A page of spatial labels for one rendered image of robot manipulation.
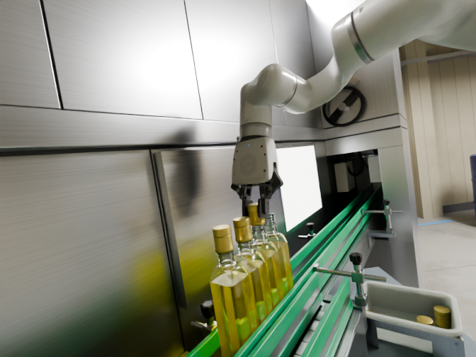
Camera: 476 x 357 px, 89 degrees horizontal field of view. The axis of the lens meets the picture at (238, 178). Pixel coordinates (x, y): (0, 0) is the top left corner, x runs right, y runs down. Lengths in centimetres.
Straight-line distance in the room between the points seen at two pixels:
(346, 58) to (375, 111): 103
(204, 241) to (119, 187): 23
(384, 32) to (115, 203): 51
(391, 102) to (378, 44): 103
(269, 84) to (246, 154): 15
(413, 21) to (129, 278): 60
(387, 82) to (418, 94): 323
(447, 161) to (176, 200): 479
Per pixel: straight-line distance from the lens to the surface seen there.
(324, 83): 56
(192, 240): 57
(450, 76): 524
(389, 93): 148
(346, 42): 45
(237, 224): 48
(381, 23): 44
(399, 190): 148
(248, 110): 55
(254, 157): 52
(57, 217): 47
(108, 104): 53
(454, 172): 515
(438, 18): 45
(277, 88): 50
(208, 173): 60
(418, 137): 463
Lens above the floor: 127
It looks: 3 degrees down
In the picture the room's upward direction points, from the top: 9 degrees counter-clockwise
